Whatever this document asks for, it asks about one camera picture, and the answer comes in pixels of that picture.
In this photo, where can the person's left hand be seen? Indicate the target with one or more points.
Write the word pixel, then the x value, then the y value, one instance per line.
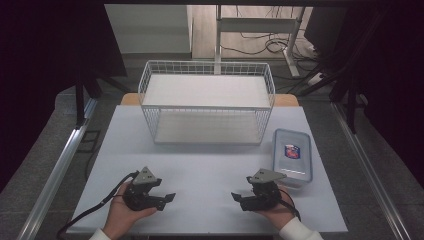
pixel 118 213

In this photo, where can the white metal desk frame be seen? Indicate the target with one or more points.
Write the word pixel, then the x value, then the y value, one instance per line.
pixel 256 25

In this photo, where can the dark curtain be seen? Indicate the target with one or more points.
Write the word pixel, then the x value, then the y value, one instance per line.
pixel 43 66
pixel 396 83

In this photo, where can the clear plastic lidded container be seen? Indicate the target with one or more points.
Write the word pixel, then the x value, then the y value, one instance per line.
pixel 292 151

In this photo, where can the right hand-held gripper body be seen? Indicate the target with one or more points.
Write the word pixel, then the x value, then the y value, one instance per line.
pixel 266 195

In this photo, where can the wooden table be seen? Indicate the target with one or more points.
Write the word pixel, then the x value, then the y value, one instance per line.
pixel 130 99

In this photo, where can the person's right hand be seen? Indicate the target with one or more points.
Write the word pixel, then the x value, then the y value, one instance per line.
pixel 281 215

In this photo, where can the white power strip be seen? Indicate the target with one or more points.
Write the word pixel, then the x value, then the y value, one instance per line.
pixel 315 79

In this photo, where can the white cabinet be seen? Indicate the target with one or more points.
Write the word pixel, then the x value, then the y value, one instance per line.
pixel 150 28

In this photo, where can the black metal stand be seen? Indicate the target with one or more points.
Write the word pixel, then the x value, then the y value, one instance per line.
pixel 350 100
pixel 80 100

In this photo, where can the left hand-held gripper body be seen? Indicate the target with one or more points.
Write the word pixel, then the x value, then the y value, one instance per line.
pixel 140 195

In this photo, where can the aluminium rail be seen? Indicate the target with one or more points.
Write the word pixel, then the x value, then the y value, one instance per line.
pixel 366 170
pixel 56 173

